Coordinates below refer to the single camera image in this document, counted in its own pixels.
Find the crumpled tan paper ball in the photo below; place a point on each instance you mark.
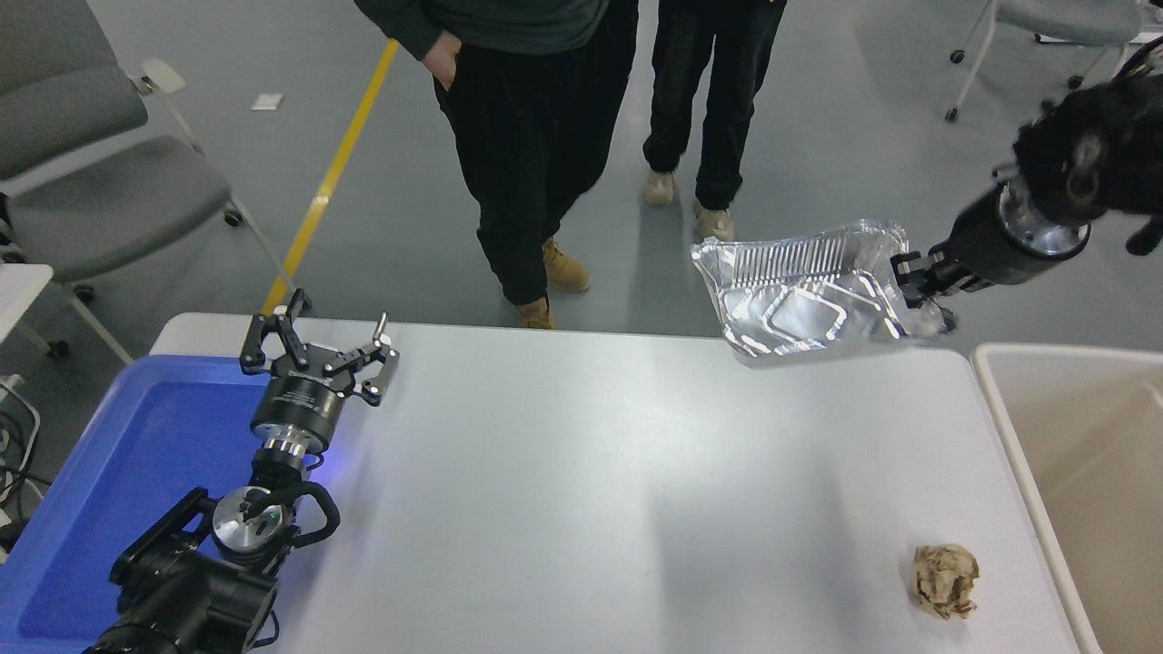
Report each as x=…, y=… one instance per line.
x=945, y=581

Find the grey office chair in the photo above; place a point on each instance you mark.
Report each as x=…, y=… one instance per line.
x=109, y=200

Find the person's hand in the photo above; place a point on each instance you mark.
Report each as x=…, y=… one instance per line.
x=442, y=59

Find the blue plastic tray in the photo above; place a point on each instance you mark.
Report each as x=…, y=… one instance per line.
x=127, y=472

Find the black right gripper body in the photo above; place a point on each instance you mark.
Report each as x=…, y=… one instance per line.
x=990, y=245

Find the grey chair with white legs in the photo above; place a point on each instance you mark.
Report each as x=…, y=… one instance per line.
x=1063, y=14

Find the large pale bin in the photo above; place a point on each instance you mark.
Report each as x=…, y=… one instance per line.
x=1108, y=509

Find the white side table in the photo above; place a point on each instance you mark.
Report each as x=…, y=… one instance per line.
x=18, y=295

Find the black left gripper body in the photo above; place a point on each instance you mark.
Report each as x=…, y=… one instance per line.
x=300, y=404

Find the person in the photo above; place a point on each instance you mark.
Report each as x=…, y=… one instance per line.
x=527, y=136
x=718, y=91

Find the white paper scrap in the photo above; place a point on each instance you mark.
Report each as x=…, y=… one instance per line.
x=268, y=102

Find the silver foil tray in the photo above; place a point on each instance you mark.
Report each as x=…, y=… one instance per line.
x=800, y=300

